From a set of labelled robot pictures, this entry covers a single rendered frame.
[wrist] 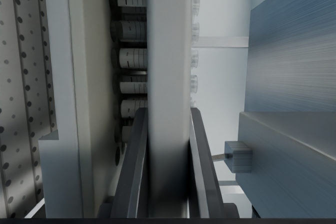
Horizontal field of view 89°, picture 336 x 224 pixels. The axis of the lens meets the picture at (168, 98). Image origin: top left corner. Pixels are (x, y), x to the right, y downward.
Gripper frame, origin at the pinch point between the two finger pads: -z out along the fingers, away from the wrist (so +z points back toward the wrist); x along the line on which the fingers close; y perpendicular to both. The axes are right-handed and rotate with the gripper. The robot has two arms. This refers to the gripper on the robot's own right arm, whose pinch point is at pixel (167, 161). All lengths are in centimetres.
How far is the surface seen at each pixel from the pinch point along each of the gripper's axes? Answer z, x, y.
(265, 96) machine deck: -35, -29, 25
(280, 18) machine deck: -43, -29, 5
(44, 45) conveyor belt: -10.0, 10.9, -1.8
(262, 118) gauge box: -9.2, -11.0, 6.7
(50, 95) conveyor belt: -7.8, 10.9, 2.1
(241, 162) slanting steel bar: -6.2, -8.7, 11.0
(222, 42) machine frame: -95, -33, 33
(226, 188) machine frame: -45, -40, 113
